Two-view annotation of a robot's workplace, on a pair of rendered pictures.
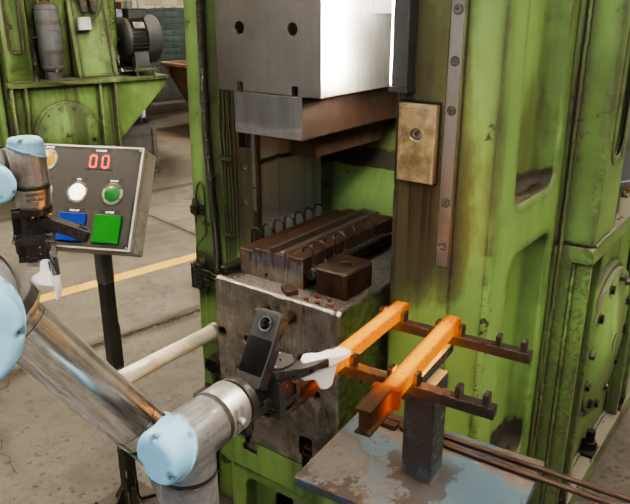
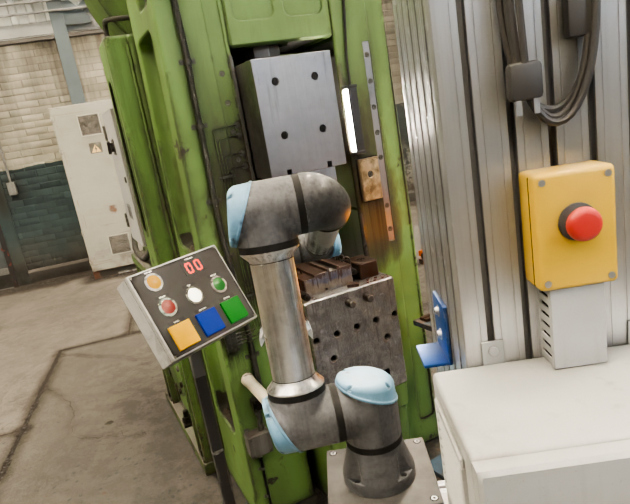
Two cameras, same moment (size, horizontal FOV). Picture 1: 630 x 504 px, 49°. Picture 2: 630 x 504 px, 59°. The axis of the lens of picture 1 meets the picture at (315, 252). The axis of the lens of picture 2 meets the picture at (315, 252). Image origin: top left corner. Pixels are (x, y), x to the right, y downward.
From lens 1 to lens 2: 196 cm
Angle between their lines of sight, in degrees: 58
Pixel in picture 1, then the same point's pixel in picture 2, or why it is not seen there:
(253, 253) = (314, 279)
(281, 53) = (317, 144)
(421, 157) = (375, 184)
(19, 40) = not seen: outside the picture
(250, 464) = not seen: hidden behind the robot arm
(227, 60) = (277, 158)
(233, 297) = (322, 310)
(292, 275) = (344, 278)
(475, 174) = (396, 185)
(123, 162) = (209, 259)
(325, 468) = not seen: hidden behind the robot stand
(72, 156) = (170, 271)
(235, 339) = (327, 339)
